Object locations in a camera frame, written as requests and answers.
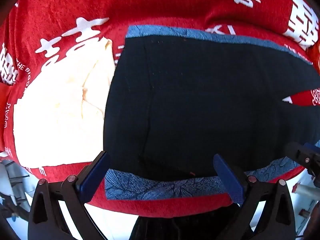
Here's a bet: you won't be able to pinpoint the cream cloth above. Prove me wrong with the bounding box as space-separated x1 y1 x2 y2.
13 38 116 167

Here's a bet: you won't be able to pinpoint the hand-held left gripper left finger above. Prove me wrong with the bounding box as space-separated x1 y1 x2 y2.
27 151 111 240

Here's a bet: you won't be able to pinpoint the white plastic object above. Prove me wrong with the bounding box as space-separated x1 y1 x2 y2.
293 183 320 200

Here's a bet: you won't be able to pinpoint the black pants with blue trim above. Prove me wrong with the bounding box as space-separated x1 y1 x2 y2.
103 25 320 201

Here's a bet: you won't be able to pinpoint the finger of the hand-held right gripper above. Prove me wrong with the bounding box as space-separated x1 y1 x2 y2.
286 142 320 179

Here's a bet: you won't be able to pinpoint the red printed blanket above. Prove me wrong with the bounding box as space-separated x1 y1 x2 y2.
0 0 320 218

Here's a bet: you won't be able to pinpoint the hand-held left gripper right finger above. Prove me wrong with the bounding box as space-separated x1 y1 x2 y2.
213 154 297 240

